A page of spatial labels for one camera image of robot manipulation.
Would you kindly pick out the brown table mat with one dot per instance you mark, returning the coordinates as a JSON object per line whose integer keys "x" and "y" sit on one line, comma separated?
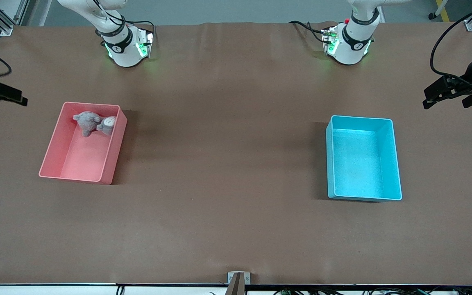
{"x": 236, "y": 123}

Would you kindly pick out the pink plastic box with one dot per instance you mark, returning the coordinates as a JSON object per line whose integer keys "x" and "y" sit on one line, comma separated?
{"x": 84, "y": 159}

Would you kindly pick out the white table edge rail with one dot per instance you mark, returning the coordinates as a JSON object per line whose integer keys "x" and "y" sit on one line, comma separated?
{"x": 55, "y": 289}

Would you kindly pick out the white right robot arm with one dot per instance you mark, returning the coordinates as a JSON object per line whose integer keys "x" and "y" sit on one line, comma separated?
{"x": 123, "y": 51}

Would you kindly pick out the blue plastic box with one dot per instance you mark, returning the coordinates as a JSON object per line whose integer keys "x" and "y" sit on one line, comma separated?
{"x": 359, "y": 168}

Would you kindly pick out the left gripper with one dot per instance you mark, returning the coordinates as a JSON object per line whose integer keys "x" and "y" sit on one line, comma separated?
{"x": 462, "y": 85}

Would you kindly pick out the white cart leg with caster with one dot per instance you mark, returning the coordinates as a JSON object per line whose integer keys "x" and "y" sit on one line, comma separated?
{"x": 436, "y": 10}

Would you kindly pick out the metal table edge bracket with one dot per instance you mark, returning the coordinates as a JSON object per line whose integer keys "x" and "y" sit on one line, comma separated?
{"x": 238, "y": 280}

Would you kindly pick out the grey plush toy white face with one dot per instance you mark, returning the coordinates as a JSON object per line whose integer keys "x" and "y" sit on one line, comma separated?
{"x": 107, "y": 125}

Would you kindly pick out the plain grey plush toy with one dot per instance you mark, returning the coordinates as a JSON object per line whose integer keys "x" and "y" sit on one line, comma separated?
{"x": 86, "y": 122}

